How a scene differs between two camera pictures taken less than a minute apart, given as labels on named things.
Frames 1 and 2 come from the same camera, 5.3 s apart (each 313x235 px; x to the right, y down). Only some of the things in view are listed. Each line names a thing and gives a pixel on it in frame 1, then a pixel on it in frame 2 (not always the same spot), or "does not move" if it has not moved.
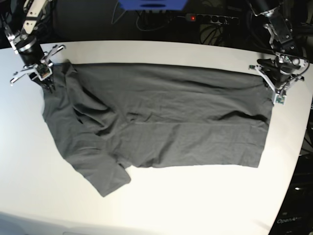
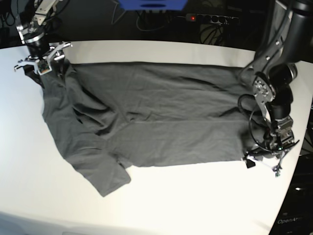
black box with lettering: [295, 216] does not move
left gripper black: [279, 70] → [259, 151]
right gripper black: [33, 54] → [38, 49]
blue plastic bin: [153, 5] does not move
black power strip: [212, 18] does not move
